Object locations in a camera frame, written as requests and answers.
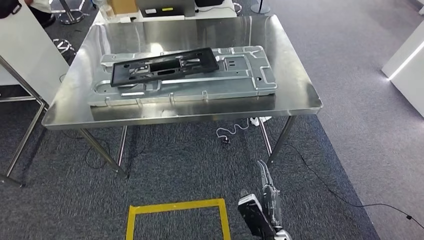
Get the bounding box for grey round stand base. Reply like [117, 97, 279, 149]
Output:
[250, 0, 272, 15]

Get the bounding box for grey computer case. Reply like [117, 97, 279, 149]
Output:
[135, 0, 196, 18]

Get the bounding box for white coiled cable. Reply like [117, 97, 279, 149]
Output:
[215, 118, 250, 144]

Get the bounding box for black plastic frame part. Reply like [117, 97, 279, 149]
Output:
[110, 47, 220, 88]

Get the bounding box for white partition board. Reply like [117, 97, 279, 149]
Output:
[0, 2, 70, 104]

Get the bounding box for chrome ring stool base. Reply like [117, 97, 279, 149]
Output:
[52, 38, 77, 56]

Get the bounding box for thin black floor cable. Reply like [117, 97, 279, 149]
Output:
[84, 139, 111, 170]

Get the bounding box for black strapped bag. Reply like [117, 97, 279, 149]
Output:
[0, 0, 22, 19]

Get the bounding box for white power strip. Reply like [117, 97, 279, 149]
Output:
[250, 115, 273, 127]

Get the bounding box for stainless steel workbench table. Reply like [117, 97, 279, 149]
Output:
[42, 14, 324, 180]

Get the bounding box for chrome disc stool base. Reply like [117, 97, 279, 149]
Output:
[49, 0, 85, 25]

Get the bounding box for clear plastic bottle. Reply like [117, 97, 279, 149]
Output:
[97, 0, 115, 19]

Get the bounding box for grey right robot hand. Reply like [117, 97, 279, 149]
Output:
[256, 159, 283, 230]

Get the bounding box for white cabinet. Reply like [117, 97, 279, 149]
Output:
[381, 19, 424, 118]

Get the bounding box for long black floor cable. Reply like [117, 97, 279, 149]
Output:
[284, 142, 424, 230]

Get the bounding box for person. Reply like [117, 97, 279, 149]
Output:
[24, 0, 57, 29]

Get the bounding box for brown cardboard box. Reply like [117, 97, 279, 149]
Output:
[107, 0, 138, 15]

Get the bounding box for grey stamped metal panel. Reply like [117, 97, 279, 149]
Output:
[87, 45, 278, 108]

